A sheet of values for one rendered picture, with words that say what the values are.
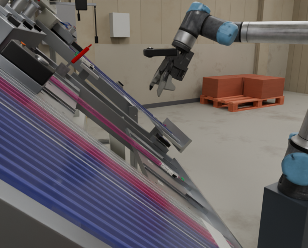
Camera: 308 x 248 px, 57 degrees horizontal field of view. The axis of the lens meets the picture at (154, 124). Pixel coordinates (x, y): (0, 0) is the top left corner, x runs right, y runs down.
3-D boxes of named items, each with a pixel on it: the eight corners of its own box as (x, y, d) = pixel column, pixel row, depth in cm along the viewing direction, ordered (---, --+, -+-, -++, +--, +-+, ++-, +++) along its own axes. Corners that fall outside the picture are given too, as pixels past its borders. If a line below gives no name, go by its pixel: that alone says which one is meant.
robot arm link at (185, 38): (181, 29, 99) (174, 30, 106) (175, 41, 99) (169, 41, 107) (199, 39, 101) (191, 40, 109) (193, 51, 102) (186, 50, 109)
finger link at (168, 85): (174, 98, 98) (179, 77, 102) (159, 91, 96) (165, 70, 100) (169, 102, 101) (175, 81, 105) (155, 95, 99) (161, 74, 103)
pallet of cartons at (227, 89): (246, 97, 618) (248, 73, 605) (284, 104, 543) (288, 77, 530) (198, 103, 550) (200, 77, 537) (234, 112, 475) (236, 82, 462)
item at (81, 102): (179, 181, 77) (182, 177, 77) (180, 184, 75) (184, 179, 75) (12, 50, 60) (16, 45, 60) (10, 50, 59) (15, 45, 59)
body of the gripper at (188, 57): (181, 83, 104) (197, 52, 102) (160, 72, 101) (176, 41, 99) (175, 80, 111) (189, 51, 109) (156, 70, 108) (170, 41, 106)
